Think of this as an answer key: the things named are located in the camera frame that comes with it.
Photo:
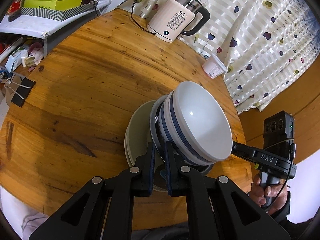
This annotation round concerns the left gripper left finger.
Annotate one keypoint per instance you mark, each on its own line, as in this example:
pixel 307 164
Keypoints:
pixel 102 208

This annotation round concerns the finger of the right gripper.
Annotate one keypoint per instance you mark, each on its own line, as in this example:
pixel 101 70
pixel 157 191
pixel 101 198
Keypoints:
pixel 244 152

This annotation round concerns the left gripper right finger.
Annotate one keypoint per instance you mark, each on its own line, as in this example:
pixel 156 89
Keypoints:
pixel 217 208

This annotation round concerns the beige plate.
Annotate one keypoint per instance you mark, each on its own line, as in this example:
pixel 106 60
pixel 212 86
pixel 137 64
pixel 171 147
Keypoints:
pixel 137 137

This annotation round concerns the stainless steel bowl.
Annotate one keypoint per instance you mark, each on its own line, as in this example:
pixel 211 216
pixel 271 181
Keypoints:
pixel 156 134

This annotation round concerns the white bowl blue stripe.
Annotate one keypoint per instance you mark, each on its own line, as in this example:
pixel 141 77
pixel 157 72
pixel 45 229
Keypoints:
pixel 170 134

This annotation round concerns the right hand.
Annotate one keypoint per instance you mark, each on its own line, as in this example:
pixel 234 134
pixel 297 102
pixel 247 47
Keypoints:
pixel 259 195

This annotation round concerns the wooden cabinet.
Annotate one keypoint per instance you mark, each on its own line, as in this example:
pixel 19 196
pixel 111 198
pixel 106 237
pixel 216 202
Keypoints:
pixel 301 100

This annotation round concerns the white yogurt tub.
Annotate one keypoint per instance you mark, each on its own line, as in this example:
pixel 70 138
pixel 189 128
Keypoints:
pixel 214 67

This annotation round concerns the heart pattern curtain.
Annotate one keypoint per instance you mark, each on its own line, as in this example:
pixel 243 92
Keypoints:
pixel 266 45

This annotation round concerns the black binder clip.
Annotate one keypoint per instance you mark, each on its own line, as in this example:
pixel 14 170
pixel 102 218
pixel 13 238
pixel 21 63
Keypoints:
pixel 21 91

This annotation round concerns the white electric kettle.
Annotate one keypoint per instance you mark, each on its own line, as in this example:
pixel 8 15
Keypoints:
pixel 174 16

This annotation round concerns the striped patterned box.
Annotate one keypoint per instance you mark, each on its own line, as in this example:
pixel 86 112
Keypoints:
pixel 59 15

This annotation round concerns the white side shelf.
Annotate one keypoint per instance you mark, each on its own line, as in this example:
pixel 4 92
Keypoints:
pixel 39 27

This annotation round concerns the red small jar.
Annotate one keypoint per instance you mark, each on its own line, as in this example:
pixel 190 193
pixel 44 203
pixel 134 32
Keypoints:
pixel 15 9

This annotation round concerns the black camera box right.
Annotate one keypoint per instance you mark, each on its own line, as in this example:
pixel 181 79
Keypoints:
pixel 279 134

